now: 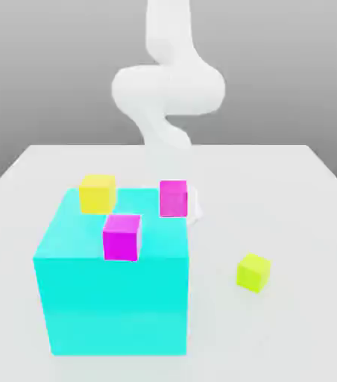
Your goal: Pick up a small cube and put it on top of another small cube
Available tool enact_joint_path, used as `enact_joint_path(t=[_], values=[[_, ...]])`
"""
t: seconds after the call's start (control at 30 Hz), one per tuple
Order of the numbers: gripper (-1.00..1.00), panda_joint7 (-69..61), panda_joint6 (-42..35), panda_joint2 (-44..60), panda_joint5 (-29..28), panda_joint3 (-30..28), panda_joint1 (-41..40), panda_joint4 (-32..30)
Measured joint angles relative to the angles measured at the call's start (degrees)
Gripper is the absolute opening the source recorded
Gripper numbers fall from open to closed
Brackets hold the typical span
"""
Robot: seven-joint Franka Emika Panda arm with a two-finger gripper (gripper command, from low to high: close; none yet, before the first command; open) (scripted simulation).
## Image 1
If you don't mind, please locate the small lime cube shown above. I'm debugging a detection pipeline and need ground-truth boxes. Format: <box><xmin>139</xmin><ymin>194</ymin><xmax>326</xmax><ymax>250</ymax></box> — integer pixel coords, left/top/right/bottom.
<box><xmin>236</xmin><ymin>252</ymin><xmax>273</xmax><ymax>294</ymax></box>

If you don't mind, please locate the large cyan box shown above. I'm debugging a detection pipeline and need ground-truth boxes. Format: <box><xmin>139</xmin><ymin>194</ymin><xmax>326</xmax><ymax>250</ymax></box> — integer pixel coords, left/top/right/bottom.
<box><xmin>32</xmin><ymin>187</ymin><xmax>190</xmax><ymax>357</ymax></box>

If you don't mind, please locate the small magenta cube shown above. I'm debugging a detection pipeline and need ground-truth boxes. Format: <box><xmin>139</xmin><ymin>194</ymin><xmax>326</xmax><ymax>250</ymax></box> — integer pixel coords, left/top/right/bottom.
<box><xmin>159</xmin><ymin>179</ymin><xmax>189</xmax><ymax>218</ymax></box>
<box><xmin>102</xmin><ymin>213</ymin><xmax>142</xmax><ymax>263</ymax></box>

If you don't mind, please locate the small yellow cube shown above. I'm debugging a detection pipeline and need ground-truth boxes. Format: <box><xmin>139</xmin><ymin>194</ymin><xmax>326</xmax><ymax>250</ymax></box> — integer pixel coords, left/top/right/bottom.
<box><xmin>78</xmin><ymin>174</ymin><xmax>117</xmax><ymax>215</ymax></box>

